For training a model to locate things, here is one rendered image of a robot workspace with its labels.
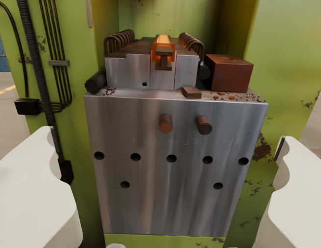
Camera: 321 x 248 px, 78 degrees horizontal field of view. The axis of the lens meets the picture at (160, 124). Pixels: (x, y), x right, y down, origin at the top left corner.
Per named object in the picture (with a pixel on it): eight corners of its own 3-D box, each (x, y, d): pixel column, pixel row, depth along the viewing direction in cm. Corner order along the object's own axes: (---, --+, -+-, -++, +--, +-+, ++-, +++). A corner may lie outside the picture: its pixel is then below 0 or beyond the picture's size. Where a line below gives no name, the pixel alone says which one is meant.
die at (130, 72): (194, 90, 46) (199, 51, 42) (107, 86, 45) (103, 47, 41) (180, 58, 83) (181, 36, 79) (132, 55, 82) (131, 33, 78)
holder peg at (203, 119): (210, 136, 40) (213, 123, 38) (197, 135, 39) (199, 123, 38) (207, 126, 43) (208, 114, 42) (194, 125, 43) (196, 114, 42)
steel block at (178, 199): (226, 237, 61) (270, 103, 40) (103, 233, 61) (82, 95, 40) (197, 139, 111) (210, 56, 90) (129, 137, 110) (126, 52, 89)
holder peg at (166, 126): (172, 134, 39) (173, 122, 38) (158, 133, 39) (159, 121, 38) (171, 124, 43) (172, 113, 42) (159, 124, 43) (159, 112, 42)
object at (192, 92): (181, 91, 45) (182, 86, 44) (194, 91, 45) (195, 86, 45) (187, 98, 41) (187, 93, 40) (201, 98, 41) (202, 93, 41)
